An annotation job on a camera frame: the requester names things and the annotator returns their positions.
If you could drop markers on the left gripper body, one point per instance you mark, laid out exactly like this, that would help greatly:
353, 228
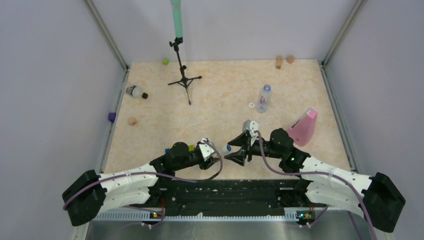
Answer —
194, 159

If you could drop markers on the wooden cube with cross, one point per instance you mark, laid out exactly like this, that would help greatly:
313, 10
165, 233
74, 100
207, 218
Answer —
132, 121

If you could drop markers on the small green ball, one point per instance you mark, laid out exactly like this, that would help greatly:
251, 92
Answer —
165, 61

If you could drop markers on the clear plastic bottle white cap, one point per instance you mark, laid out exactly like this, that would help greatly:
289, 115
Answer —
264, 98

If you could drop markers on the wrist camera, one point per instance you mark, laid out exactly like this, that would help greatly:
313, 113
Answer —
206, 148
250, 127

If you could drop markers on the small clear bottle black cap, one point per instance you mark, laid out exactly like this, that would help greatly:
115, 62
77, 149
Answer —
136, 92

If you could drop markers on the purple block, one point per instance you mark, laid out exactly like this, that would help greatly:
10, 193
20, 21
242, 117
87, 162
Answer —
112, 117

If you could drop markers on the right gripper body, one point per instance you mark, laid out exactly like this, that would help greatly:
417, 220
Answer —
255, 149

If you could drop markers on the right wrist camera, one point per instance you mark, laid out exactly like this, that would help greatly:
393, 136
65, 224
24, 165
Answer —
250, 127

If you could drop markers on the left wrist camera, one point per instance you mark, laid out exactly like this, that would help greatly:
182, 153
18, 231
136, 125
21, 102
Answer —
206, 148

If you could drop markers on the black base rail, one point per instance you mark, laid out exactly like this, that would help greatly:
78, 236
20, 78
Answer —
228, 198

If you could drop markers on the green foam microphone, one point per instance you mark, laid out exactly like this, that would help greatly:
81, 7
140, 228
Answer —
177, 18

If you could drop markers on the colourful toy block car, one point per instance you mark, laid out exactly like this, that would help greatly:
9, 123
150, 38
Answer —
190, 147

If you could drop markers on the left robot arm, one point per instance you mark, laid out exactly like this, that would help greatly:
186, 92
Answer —
93, 193

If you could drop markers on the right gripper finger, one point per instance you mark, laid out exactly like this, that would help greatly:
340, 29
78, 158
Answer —
243, 140
238, 157

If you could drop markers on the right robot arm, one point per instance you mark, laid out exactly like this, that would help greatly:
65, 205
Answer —
375, 198

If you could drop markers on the black tripod stand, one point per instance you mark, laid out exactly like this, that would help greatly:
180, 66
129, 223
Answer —
185, 82

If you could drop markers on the small wooden cube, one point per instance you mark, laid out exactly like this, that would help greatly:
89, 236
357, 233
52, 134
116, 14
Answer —
290, 59

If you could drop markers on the tall wooden block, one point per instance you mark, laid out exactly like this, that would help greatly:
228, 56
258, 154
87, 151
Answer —
279, 62

